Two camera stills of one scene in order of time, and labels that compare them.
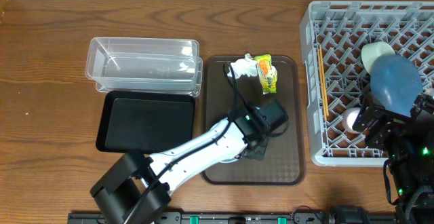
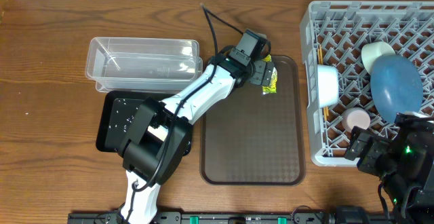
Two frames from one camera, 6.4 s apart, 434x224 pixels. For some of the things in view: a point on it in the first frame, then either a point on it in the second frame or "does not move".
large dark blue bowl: [396, 83] does not move
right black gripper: [390, 122] to [376, 147]
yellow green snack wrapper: [268, 73] does not move
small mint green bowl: [370, 51] does not move
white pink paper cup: [348, 118] does not move
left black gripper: [260, 157] to [265, 74]
